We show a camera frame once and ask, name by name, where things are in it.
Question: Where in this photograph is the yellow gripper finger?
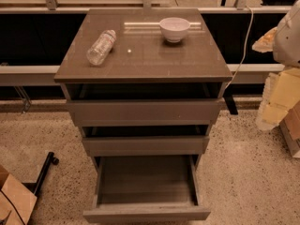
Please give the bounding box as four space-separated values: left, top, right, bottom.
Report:
252 27 278 53

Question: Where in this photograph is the grey bottom drawer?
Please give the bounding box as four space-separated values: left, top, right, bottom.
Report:
83 155 210 223

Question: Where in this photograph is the grey drawer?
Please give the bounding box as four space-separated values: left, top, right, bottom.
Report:
83 155 210 223
82 135 209 157
66 91 223 128

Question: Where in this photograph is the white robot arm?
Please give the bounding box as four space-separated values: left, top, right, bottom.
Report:
252 1 300 68

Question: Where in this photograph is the grey drawer cabinet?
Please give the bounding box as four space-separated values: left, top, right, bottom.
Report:
53 7 233 171

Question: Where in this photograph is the grey top drawer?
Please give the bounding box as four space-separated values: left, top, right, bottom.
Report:
66 91 223 128

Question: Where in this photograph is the grey middle drawer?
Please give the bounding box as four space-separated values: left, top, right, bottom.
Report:
82 135 209 157

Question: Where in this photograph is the cardboard box right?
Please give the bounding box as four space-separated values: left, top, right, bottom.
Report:
280 101 300 158

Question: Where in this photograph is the cardboard box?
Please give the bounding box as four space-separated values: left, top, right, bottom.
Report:
0 165 37 225
280 101 300 158

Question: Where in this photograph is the white ceramic bowl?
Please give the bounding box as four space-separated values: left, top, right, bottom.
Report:
159 17 190 43

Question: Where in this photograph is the clear plastic water bottle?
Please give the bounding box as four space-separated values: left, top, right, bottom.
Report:
86 30 116 66

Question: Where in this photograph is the black wheeled stand leg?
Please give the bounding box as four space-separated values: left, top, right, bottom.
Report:
24 152 59 196

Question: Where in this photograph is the cardboard box left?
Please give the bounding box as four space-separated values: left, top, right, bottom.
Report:
0 165 37 225

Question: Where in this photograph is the white cable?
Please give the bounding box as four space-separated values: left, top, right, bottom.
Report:
223 6 255 91

